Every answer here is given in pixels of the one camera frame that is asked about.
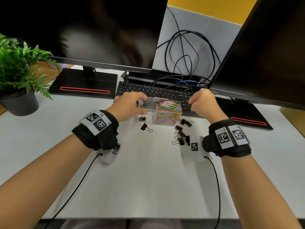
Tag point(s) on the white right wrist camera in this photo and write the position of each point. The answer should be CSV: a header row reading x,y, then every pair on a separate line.
x,y
197,156

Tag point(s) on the person's left hand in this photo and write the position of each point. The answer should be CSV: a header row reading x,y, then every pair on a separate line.
x,y
124,107

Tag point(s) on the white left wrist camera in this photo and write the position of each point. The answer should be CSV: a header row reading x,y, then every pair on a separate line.
x,y
107,159

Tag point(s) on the black computer monitor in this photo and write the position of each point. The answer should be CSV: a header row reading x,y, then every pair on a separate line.
x,y
83,26
267,54

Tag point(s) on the green plant in black pot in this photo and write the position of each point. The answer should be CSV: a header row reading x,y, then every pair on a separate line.
x,y
21,104

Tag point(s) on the black monitor stand red stripe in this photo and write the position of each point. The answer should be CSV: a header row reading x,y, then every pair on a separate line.
x,y
245,112
83,81

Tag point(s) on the pile of black binder clips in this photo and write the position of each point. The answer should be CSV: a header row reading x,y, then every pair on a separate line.
x,y
181,134

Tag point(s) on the person's right hand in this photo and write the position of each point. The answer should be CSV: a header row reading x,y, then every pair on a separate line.
x,y
207,107

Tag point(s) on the grey desk partition panel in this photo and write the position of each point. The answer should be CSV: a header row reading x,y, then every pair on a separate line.
x,y
162,59

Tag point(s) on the heap of sorted paper clips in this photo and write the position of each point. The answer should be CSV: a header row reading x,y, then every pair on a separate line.
x,y
168,114

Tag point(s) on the black keyboard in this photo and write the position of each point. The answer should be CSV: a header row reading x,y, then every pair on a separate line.
x,y
152,91

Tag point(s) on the black usb plug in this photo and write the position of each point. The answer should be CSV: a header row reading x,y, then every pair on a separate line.
x,y
123,76

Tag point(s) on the person's right forearm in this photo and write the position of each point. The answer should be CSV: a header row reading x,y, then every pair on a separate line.
x,y
259,195

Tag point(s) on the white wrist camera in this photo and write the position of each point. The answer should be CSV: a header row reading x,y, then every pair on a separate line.
x,y
107,159
197,156

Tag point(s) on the lilac cup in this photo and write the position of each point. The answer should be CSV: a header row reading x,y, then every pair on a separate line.
x,y
60,66

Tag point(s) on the person's left forearm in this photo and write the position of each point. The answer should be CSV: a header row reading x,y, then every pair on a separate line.
x,y
33,186

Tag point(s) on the clear plastic divided box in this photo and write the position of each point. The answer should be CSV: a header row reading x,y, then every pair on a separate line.
x,y
147,104

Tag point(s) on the brown cardboard box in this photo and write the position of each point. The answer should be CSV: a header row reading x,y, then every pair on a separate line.
x,y
295,119
47,71

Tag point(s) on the single black binder clip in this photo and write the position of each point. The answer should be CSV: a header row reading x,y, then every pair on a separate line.
x,y
143,126

